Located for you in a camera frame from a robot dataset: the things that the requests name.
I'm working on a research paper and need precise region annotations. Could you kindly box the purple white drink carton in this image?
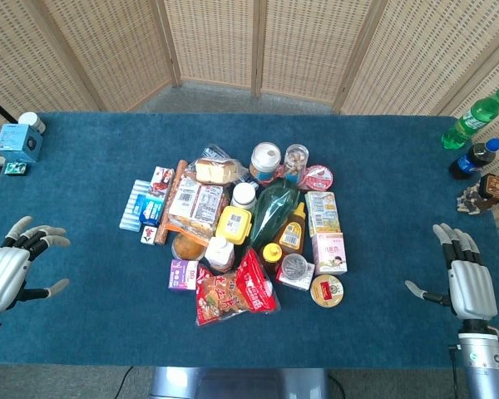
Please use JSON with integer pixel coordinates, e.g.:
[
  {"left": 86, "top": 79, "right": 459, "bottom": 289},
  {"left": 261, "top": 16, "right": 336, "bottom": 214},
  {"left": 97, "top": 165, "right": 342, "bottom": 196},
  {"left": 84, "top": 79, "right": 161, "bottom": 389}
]
[{"left": 167, "top": 259, "right": 200, "bottom": 292}]

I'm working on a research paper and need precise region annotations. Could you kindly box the red round food cup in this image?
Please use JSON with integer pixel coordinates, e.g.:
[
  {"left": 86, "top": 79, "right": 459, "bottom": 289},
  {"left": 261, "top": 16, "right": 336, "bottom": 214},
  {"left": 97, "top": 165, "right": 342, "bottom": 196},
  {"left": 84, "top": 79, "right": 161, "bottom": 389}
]
[{"left": 303, "top": 164, "right": 335, "bottom": 192}]

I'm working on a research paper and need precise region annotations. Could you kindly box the white mahjong tile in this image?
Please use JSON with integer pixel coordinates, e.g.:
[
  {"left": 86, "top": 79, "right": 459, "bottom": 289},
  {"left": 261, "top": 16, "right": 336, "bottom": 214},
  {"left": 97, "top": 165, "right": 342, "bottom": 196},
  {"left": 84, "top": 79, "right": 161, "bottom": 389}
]
[{"left": 139, "top": 224, "right": 157, "bottom": 247}]

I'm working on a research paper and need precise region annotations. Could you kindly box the orange jelly cup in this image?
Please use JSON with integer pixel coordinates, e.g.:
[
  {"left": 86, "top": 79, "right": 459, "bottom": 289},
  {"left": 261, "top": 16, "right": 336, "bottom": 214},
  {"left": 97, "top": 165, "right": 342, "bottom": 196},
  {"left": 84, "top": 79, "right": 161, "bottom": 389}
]
[{"left": 171, "top": 232, "right": 205, "bottom": 262}]

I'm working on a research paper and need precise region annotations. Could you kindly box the long brown sausage stick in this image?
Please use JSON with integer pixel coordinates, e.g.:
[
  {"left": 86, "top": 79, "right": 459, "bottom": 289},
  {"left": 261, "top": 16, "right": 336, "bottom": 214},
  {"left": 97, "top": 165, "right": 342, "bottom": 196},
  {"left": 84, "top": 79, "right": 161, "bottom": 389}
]
[{"left": 154, "top": 160, "right": 189, "bottom": 246}]

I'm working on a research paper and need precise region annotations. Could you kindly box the cola bottle blue cap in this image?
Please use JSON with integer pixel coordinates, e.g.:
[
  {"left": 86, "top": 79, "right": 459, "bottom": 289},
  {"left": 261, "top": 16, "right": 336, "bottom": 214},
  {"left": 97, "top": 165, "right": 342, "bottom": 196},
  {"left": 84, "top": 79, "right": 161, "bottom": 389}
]
[{"left": 447, "top": 137, "right": 499, "bottom": 181}]

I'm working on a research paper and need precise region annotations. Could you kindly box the clear bagged bread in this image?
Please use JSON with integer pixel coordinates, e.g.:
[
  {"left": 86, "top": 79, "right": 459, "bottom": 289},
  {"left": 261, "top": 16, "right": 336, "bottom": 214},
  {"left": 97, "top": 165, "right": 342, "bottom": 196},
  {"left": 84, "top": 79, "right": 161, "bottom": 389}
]
[{"left": 194, "top": 143, "right": 241, "bottom": 185}]

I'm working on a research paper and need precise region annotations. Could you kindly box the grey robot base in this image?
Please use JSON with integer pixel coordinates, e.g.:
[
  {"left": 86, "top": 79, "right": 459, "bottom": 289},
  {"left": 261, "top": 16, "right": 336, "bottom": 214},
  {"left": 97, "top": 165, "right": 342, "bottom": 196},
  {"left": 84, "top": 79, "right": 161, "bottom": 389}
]
[{"left": 148, "top": 367, "right": 330, "bottom": 399}]

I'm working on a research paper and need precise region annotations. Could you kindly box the yellow green drink carton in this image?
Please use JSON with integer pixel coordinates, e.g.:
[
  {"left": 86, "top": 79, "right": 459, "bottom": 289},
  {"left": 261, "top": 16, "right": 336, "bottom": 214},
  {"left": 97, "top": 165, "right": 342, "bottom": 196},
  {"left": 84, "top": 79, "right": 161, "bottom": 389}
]
[{"left": 304, "top": 190, "right": 343, "bottom": 239}]

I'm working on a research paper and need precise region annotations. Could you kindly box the blue cardboard box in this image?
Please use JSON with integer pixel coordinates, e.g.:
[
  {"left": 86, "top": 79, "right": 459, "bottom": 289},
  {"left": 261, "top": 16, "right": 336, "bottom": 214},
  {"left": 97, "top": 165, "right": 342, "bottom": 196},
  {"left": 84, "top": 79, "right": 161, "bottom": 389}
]
[{"left": 0, "top": 122, "right": 45, "bottom": 164}]

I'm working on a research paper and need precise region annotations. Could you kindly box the round yellow red tin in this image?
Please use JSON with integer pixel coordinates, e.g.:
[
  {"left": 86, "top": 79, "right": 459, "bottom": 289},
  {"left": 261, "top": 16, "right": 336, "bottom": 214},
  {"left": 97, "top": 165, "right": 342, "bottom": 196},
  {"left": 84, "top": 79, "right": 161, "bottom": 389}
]
[{"left": 309, "top": 273, "right": 345, "bottom": 309}]

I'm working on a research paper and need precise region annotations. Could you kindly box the brown lidded jar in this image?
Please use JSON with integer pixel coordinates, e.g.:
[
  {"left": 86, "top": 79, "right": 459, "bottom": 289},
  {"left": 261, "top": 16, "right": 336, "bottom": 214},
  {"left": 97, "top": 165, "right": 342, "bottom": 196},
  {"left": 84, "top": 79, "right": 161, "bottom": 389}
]
[{"left": 477, "top": 173, "right": 499, "bottom": 210}]

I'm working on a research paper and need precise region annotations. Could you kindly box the blue table cloth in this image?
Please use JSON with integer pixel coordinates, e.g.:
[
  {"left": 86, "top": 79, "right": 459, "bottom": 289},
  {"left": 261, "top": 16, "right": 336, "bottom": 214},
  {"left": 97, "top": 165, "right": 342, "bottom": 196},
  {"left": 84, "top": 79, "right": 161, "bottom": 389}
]
[{"left": 0, "top": 111, "right": 499, "bottom": 369}]

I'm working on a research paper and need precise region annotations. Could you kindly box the green soda bottle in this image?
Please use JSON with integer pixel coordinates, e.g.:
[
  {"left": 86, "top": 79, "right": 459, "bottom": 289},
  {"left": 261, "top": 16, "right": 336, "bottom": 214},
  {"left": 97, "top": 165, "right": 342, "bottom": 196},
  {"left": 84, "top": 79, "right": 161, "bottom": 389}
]
[{"left": 441, "top": 83, "right": 499, "bottom": 150}]

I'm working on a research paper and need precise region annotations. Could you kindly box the white lidded peanut butter jar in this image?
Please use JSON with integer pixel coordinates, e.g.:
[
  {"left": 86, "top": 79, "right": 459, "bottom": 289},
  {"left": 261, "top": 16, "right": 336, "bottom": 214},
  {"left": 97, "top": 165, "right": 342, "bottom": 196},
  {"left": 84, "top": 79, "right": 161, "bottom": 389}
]
[{"left": 249, "top": 141, "right": 284, "bottom": 185}]

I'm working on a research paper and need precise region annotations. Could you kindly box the blue white gum box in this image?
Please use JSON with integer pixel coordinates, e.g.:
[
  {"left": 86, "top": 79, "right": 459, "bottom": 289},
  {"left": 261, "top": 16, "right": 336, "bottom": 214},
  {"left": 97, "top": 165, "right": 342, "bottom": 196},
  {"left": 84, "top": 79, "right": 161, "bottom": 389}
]
[{"left": 137, "top": 194, "right": 166, "bottom": 228}]

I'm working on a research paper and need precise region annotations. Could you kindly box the white pink drink bottle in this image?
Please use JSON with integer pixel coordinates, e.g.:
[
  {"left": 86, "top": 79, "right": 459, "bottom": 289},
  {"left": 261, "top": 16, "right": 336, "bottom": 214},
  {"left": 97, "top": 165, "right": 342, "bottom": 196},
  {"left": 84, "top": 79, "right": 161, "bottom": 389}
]
[{"left": 204, "top": 236, "right": 236, "bottom": 272}]

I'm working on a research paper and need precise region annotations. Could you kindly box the white pill bottle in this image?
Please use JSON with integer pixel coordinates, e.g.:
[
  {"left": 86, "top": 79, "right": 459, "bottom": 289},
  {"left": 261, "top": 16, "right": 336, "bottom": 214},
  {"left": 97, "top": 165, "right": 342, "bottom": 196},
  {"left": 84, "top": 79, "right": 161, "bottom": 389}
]
[{"left": 230, "top": 182, "right": 259, "bottom": 211}]

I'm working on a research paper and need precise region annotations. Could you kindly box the white box clear round lid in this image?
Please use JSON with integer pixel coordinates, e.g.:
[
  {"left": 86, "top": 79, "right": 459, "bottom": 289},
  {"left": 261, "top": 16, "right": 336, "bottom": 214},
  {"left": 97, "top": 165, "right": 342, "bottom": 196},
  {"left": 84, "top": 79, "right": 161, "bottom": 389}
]
[{"left": 275, "top": 253, "right": 316, "bottom": 293}]

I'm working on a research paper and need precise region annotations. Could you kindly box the clear jar of nuts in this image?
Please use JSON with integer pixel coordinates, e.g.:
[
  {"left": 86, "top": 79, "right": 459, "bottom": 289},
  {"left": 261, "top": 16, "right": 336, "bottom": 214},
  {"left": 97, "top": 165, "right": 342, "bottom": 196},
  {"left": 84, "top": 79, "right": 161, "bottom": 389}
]
[{"left": 283, "top": 143, "right": 309, "bottom": 185}]

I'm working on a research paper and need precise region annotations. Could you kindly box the red plastic snack packet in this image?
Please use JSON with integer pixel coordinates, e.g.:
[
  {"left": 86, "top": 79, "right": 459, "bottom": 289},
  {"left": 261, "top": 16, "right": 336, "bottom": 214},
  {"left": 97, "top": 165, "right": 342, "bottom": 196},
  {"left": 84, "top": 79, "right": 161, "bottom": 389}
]
[{"left": 234, "top": 248, "right": 283, "bottom": 313}]

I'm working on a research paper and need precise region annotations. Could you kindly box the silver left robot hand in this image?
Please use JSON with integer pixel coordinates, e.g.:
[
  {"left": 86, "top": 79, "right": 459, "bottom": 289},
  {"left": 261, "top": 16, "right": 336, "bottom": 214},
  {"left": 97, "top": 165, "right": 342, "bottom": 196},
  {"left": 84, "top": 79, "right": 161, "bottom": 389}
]
[{"left": 0, "top": 215, "right": 72, "bottom": 326}]

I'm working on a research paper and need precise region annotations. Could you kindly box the orange-edged clear snack packet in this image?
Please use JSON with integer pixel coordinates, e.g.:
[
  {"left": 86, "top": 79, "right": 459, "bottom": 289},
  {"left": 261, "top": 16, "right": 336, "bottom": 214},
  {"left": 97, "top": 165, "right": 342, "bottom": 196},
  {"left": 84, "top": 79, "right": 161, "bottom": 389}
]
[{"left": 161, "top": 214, "right": 218, "bottom": 248}]

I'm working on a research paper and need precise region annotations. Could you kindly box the striped seed snack bag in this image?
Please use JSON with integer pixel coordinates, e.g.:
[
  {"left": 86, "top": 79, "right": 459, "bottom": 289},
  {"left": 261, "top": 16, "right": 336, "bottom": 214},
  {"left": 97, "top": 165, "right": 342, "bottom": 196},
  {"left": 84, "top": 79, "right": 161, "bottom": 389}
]
[{"left": 456, "top": 185, "right": 495, "bottom": 218}]

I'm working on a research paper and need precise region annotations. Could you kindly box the pink white carton box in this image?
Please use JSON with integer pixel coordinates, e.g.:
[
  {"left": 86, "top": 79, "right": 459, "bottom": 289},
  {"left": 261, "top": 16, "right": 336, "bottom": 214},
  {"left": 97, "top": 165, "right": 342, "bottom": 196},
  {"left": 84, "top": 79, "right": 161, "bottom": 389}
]
[{"left": 311, "top": 232, "right": 348, "bottom": 276}]

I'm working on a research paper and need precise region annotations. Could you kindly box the dark red snack pack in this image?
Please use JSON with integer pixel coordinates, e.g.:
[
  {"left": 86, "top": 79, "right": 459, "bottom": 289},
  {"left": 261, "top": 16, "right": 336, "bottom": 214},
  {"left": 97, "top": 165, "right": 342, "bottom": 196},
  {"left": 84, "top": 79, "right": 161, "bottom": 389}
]
[{"left": 190, "top": 184, "right": 230, "bottom": 228}]

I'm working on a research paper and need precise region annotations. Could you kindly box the black cable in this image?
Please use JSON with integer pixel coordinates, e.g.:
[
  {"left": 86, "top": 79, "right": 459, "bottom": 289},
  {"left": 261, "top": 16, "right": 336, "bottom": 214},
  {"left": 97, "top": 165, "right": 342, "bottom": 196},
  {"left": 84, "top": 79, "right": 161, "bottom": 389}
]
[
  {"left": 115, "top": 367, "right": 135, "bottom": 399},
  {"left": 326, "top": 368, "right": 347, "bottom": 399}
]

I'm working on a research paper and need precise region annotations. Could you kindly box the yellow plastic lunch box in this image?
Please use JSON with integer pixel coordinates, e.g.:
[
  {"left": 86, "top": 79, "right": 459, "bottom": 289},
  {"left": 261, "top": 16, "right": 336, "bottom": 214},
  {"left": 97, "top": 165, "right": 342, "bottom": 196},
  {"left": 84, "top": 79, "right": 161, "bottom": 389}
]
[{"left": 215, "top": 205, "right": 254, "bottom": 246}]

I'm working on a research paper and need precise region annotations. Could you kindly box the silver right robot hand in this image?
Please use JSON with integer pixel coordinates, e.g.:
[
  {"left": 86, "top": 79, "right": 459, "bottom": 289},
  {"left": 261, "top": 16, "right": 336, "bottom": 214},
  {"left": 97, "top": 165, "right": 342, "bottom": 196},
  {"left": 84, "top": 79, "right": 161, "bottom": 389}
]
[{"left": 404, "top": 222, "right": 499, "bottom": 322}]

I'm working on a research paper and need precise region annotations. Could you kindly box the green plastic bag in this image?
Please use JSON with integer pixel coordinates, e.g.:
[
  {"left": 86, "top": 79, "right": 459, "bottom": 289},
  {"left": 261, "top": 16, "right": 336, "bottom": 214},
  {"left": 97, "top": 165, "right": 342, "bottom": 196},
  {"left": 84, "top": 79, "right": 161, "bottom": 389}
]
[{"left": 248, "top": 178, "right": 303, "bottom": 251}]

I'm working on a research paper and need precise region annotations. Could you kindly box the red orange chips bag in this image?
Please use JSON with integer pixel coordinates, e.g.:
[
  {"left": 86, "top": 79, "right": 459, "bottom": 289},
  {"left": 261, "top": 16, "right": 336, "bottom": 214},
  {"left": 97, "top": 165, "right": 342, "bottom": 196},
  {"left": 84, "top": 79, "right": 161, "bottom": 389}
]
[{"left": 195, "top": 264, "right": 253, "bottom": 328}]

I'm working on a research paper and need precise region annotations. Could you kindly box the light blue tissue pack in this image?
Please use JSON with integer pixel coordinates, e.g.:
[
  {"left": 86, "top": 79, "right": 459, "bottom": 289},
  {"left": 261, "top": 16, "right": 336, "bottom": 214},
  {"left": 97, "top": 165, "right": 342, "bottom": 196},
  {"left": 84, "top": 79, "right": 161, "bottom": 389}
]
[{"left": 119, "top": 179, "right": 151, "bottom": 232}]

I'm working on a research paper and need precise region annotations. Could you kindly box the white labelled snack pack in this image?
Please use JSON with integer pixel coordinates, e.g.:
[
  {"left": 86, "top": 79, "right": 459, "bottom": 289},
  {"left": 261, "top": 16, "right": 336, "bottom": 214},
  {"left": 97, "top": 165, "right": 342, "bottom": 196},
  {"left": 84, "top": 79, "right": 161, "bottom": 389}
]
[{"left": 167, "top": 176, "right": 204, "bottom": 219}]

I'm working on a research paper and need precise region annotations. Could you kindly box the white round jar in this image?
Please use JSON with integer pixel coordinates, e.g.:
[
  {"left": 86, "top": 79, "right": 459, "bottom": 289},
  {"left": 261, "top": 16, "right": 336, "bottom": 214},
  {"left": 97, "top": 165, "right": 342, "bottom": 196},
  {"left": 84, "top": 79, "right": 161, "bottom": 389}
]
[{"left": 17, "top": 111, "right": 47, "bottom": 135}]

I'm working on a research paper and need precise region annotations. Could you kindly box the red white snack box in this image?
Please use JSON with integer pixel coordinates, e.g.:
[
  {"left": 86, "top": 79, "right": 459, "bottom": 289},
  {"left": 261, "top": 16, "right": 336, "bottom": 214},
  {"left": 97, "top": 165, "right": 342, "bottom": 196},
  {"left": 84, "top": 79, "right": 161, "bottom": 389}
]
[{"left": 147, "top": 165, "right": 176, "bottom": 197}]

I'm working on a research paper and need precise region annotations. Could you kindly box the amber honey squeeze bottle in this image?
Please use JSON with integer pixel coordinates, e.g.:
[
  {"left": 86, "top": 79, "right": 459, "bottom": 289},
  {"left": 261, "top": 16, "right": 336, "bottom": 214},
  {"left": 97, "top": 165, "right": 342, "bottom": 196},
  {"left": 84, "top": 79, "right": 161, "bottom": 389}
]
[{"left": 275, "top": 201, "right": 309, "bottom": 256}]

